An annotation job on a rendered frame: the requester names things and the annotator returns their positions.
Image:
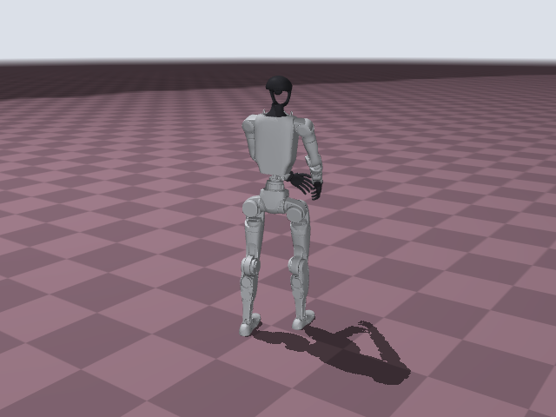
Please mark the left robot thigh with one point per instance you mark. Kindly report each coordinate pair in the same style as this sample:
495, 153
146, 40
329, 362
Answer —
254, 227

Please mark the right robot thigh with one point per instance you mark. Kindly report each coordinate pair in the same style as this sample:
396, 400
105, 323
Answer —
298, 214

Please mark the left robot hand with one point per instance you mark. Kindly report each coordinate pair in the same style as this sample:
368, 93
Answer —
298, 179

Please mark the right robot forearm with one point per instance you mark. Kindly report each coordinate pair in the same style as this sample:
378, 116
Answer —
316, 173

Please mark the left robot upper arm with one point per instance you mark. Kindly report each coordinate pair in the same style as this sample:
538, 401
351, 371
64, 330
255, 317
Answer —
248, 127

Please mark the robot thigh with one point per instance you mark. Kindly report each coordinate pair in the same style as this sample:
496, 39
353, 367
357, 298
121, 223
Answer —
298, 214
254, 227

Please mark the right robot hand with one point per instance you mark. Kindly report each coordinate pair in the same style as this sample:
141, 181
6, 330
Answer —
317, 186

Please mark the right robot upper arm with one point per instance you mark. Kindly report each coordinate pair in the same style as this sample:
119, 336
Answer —
305, 128

